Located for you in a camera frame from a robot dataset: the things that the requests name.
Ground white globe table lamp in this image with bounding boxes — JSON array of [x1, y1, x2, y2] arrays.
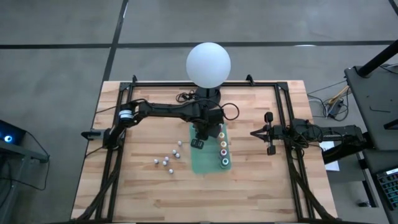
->
[[185, 42, 232, 110]]

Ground white paper sheet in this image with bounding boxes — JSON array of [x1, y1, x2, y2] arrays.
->
[[319, 140, 341, 172]]

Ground black lamp power cable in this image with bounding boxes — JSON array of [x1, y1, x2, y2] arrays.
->
[[175, 89, 200, 104]]

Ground black diagonal pole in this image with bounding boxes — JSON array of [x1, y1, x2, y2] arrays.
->
[[357, 39, 398, 78]]

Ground dark grey side table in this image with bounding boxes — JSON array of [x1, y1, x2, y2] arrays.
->
[[344, 63, 398, 152]]

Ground teal translucent plastic bin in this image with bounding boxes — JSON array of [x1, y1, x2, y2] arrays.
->
[[190, 123, 233, 175]]

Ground black computer with blue light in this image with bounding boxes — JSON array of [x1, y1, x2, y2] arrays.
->
[[0, 119, 27, 147]]

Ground black computer desk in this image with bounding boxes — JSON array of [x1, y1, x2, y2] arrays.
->
[[360, 148, 398, 224]]

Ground black aluminium table frame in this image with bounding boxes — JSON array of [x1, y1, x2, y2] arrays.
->
[[72, 74, 338, 223]]

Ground black support beam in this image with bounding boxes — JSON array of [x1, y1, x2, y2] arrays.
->
[[322, 141, 374, 165]]

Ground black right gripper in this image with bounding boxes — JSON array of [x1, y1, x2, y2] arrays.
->
[[250, 111, 291, 156]]

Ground keyboard with coloured keys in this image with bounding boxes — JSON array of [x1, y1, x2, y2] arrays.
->
[[376, 167, 398, 211]]

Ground power strip with cables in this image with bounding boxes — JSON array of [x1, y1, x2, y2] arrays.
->
[[307, 80, 351, 122]]

